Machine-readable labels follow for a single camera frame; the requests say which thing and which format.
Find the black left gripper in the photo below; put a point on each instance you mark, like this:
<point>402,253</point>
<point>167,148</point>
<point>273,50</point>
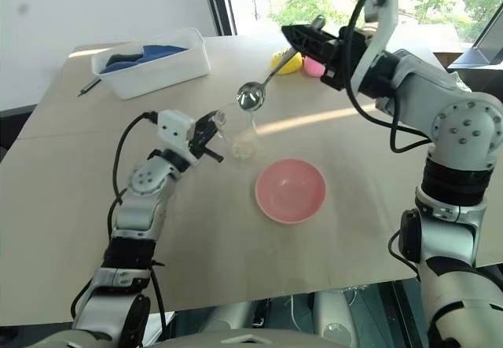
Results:
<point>200,138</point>

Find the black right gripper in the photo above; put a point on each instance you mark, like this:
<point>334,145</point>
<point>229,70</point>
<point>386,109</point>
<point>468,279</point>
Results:
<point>342,59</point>

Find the clear glass mug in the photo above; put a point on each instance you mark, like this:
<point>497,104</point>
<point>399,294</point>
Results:
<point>239,128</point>

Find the metal spoon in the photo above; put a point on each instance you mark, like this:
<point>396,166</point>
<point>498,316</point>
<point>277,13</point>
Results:
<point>251,96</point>

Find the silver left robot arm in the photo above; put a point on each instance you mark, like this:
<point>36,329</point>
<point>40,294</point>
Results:
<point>143,202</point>

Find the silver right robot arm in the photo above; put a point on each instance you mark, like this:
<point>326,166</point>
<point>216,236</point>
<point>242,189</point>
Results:
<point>452,191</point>

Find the oatmeal flakes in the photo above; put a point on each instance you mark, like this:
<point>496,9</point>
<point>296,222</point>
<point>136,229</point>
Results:
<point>243,148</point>

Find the pink bowl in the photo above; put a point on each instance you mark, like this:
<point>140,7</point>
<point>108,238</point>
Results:
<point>291,191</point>

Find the pink plastic cup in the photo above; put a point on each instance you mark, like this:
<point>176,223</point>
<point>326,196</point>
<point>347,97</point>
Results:
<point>313,67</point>

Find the yellow plastic cup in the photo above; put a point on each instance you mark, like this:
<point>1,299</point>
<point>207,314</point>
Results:
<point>288,64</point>

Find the white plastic bin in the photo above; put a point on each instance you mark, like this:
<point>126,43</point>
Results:
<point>157,73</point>

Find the blue cloth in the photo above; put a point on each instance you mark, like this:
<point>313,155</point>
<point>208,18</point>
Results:
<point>159,51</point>

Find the dark navy cloth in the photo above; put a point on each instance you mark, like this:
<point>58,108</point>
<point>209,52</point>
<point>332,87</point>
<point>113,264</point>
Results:
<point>122,59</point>

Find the black pen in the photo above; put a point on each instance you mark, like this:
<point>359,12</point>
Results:
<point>89,86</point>

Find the dark grey laptop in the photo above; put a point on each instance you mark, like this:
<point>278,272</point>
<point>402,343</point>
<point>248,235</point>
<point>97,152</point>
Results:
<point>485,43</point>

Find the grey robot torso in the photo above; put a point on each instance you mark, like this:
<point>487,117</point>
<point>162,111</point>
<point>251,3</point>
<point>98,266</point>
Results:
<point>236,341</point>

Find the grey rounded shape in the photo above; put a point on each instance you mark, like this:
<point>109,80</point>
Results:
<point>334,316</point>

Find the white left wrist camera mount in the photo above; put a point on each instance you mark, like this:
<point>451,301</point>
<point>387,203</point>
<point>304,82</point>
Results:
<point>173,125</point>

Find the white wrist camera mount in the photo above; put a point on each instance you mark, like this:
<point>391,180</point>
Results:
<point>379,37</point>
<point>173,125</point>

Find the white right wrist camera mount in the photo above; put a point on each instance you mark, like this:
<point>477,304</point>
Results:
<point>379,37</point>

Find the black window frame post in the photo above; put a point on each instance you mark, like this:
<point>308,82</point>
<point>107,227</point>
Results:
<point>222,4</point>

